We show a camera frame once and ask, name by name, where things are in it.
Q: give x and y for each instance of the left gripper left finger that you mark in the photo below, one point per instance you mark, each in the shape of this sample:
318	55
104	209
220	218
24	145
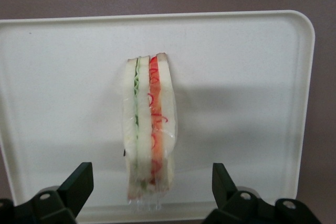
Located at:
71	190

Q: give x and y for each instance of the cream plastic tray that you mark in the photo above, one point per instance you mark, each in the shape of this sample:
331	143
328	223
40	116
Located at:
236	77

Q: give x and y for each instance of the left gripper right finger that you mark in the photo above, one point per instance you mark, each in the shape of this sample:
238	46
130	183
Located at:
228	203

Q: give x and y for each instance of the triangle sandwich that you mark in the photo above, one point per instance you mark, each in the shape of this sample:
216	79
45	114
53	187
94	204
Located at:
143	116

